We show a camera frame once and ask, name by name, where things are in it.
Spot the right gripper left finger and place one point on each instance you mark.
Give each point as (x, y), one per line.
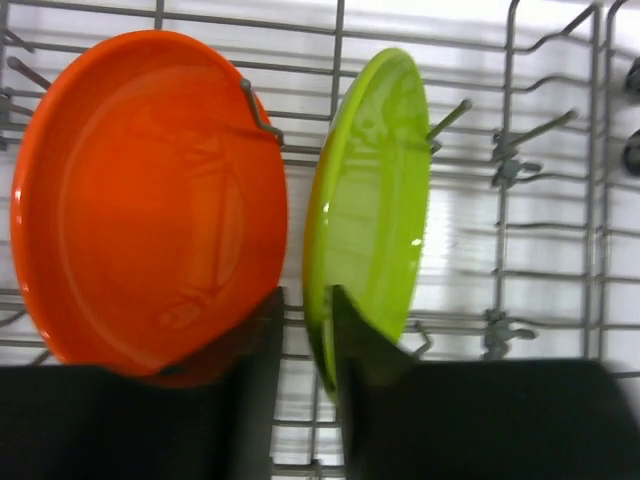
(83, 422)

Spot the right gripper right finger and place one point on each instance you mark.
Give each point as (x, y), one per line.
(402, 418)

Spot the grey wire dish rack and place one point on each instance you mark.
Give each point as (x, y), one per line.
(532, 239)

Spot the green plastic plate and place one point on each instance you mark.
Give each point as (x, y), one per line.
(368, 205)

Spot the orange patterned plate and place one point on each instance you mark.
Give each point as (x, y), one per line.
(148, 215)

